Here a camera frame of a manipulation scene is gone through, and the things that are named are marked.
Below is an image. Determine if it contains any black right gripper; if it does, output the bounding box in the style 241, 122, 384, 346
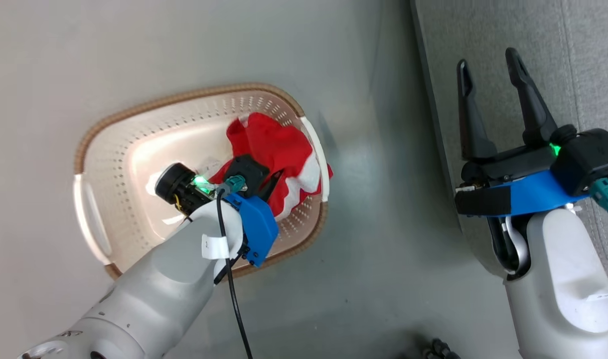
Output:
455, 47, 559, 216

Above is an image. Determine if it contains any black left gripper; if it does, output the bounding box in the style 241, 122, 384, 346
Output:
154, 162, 285, 217

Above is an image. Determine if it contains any red and white cloth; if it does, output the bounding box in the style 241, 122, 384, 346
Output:
209, 112, 333, 222

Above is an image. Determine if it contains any grey fabric sofa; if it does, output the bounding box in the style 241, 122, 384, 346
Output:
411, 0, 608, 300

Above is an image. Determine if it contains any pink perforated laundry basket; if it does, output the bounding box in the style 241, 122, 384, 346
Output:
74, 83, 332, 280

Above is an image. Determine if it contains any teal left camera connector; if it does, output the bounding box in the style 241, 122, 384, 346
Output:
215, 175, 247, 196

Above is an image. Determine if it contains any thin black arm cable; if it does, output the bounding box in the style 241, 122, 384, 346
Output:
213, 189, 255, 359

